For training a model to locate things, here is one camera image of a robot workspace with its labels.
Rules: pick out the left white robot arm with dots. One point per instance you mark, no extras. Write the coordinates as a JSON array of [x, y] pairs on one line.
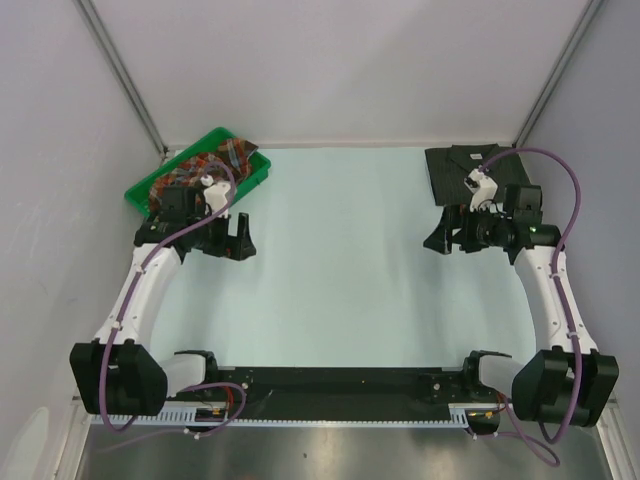
[[115, 373]]

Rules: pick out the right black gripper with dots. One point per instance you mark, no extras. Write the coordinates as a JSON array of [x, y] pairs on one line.
[[455, 216]]

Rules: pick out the white slotted cable duct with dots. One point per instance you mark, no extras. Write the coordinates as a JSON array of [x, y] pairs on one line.
[[457, 416]]

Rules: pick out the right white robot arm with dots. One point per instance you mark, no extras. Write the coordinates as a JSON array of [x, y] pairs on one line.
[[567, 378]]

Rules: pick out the folded dark striped shirt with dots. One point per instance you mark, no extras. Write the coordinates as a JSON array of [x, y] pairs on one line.
[[449, 166]]

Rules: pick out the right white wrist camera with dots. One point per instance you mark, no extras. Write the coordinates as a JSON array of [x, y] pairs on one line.
[[483, 189]]

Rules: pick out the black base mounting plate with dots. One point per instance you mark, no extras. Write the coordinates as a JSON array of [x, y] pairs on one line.
[[353, 396]]

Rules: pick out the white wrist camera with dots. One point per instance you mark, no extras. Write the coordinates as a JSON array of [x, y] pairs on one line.
[[483, 189], [217, 194]]

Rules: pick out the red plaid long sleeve shirt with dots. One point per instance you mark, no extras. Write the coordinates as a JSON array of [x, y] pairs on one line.
[[234, 153]]

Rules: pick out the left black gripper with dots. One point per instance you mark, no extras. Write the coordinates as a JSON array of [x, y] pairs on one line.
[[234, 247]]

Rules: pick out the green plastic tray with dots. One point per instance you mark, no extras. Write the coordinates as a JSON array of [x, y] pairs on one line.
[[137, 195]]

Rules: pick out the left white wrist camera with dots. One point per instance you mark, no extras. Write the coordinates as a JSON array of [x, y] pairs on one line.
[[217, 194]]

